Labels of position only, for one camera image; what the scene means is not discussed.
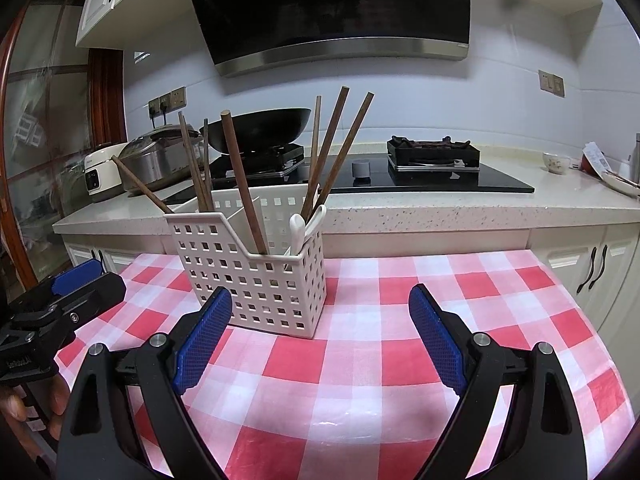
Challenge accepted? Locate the white rice cooker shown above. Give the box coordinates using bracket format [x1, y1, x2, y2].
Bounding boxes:
[82, 142, 130, 196]

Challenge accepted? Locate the black wok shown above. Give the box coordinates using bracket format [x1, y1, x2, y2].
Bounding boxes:
[200, 107, 312, 154]

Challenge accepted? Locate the white printed packet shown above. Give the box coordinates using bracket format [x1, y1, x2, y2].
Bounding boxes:
[582, 142, 614, 176]

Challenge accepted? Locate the gold wall switch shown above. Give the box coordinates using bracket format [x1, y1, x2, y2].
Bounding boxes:
[538, 69, 566, 99]

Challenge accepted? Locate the steel pressure cooker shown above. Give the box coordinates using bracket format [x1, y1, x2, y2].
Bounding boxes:
[117, 125, 206, 194]

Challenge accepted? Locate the person's left hand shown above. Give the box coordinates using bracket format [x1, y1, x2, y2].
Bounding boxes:
[0, 374, 70, 461]

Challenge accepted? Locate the speckled stone kitchen countertop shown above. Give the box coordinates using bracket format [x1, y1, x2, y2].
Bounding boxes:
[52, 152, 640, 237]

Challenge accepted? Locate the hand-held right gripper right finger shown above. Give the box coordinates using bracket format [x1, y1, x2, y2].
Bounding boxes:
[409, 284, 588, 480]

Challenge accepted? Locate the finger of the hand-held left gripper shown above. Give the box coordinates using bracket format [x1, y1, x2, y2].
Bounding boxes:
[7, 259, 102, 323]
[37, 272, 127, 336]

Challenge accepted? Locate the black glass gas cooktop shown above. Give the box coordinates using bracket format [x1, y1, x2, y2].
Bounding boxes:
[162, 151, 535, 206]

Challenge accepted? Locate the brown wooden chopstick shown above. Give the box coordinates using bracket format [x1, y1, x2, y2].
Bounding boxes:
[220, 110, 269, 257]
[300, 86, 350, 218]
[312, 91, 375, 211]
[111, 155, 175, 214]
[178, 112, 211, 213]
[306, 95, 323, 211]
[201, 118, 216, 212]

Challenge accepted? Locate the black range hood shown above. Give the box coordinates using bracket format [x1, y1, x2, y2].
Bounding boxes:
[180, 0, 472, 79]

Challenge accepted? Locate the red white checked tablecloth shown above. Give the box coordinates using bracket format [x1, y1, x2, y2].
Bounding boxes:
[52, 249, 626, 480]

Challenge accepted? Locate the white plate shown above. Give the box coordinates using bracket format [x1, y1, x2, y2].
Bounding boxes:
[602, 170, 640, 197]

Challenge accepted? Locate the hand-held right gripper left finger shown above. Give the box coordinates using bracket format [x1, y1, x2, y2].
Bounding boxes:
[56, 286, 233, 480]

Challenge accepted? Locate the wooden framed glass door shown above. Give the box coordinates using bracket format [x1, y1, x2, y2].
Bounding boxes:
[0, 0, 129, 283]

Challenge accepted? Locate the black burner grate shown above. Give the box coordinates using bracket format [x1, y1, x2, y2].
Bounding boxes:
[387, 134, 481, 171]
[210, 142, 305, 179]

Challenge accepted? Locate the gold wall socket panel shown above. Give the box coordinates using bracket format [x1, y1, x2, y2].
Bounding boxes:
[148, 86, 187, 114]

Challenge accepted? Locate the small white bowl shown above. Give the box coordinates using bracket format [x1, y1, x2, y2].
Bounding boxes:
[543, 151, 571, 174]

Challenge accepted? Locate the white perforated plastic utensil basket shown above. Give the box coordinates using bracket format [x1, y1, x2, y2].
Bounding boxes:
[164, 183, 327, 339]

